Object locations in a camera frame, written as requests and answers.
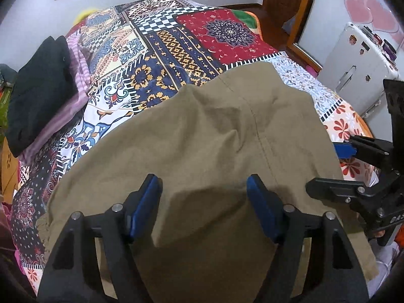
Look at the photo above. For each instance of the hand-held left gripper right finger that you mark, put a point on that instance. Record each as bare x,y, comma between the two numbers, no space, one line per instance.
260,205

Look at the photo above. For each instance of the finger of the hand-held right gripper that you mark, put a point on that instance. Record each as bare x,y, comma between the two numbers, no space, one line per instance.
344,150
341,192

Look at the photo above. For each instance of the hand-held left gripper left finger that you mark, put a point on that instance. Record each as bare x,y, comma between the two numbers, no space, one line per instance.
145,205

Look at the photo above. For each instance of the olive green pants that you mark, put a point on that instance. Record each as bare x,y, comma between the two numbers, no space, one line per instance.
205,126

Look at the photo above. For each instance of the black folded pants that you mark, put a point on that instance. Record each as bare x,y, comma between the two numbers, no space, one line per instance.
41,85

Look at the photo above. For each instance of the white suitcase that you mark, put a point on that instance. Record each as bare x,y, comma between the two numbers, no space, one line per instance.
341,56

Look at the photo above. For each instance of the pink cloth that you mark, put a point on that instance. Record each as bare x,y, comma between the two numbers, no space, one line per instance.
6,224

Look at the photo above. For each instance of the wooden lap desk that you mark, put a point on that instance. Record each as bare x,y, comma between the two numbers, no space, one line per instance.
8,164

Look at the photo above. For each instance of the purple striped cloth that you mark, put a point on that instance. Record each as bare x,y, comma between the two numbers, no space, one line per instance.
80,60

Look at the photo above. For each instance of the patchwork patterned bedsheet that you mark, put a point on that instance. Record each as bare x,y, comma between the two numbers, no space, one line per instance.
176,47

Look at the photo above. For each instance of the green blanket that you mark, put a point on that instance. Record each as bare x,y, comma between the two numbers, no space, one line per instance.
246,17

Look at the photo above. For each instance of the green storage bag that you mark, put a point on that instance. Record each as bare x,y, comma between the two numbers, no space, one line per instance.
3,107

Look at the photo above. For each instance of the yellow foam tube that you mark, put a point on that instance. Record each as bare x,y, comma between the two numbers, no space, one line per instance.
85,14

